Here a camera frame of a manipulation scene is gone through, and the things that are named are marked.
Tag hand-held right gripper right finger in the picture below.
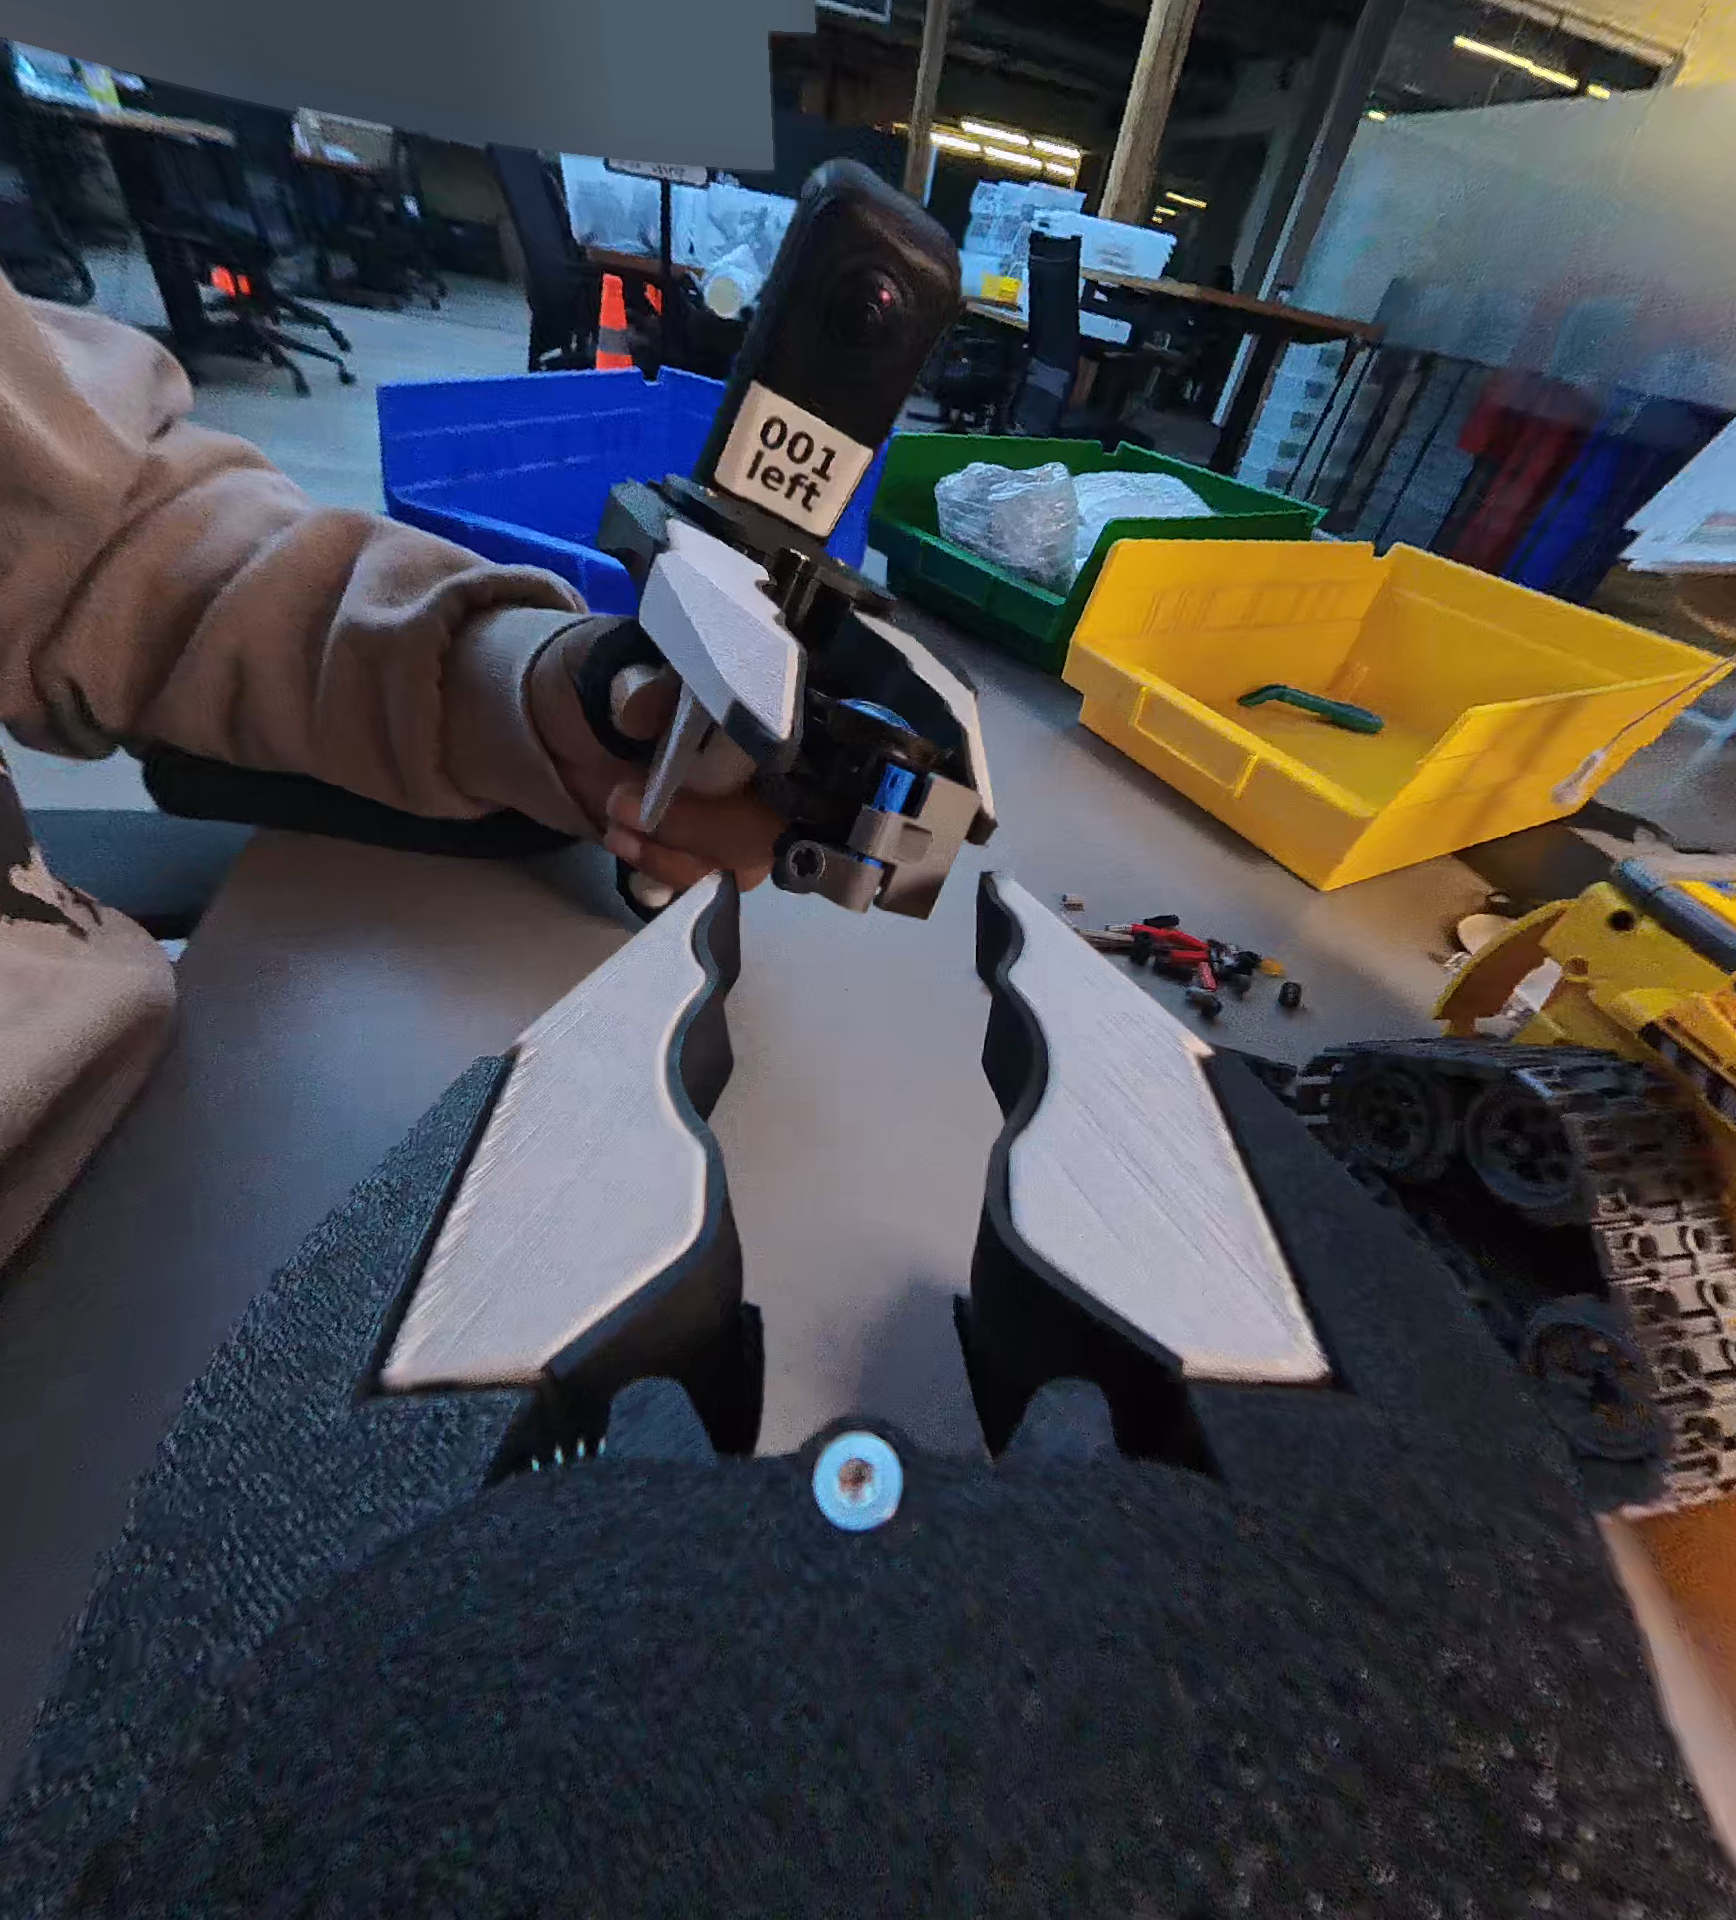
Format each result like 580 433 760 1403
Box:
965 871 1336 1458

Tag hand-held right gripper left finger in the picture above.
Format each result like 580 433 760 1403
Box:
376 873 754 1445

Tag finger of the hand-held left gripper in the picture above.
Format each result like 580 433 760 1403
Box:
633 515 813 770
886 611 1000 846

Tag grey block head assembly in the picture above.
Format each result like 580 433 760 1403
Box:
769 682 1000 920

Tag pile of small building pieces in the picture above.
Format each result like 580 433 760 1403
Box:
1060 891 1268 1026

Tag person's left forearm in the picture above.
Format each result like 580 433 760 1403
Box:
0 300 615 835

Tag grey desk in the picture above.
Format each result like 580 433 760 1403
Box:
0 583 1736 1920

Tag person's left hand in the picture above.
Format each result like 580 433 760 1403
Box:
525 613 787 897

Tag green storage bin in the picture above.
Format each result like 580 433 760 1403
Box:
868 432 1327 671

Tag black office chair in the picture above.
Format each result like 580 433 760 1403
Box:
153 134 358 401
1024 224 1089 438
484 142 604 372

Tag clear plastic bags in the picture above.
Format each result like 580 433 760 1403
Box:
934 462 1215 595

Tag blue storage bin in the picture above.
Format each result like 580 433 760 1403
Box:
376 364 886 617

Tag green brick separator tool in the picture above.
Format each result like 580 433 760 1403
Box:
1238 683 1389 738

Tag wooden pillar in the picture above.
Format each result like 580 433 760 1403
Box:
1099 0 1204 227

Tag wooden background table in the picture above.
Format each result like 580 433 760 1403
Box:
1077 270 1389 476

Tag small yellow storage bin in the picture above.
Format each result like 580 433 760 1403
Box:
1061 536 1731 893

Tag yellow toy robot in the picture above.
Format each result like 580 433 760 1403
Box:
1287 854 1736 1517

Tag person in beige hoodie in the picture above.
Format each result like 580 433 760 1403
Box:
0 134 184 1386

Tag stacked storage bins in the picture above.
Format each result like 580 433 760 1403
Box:
1242 336 1731 595

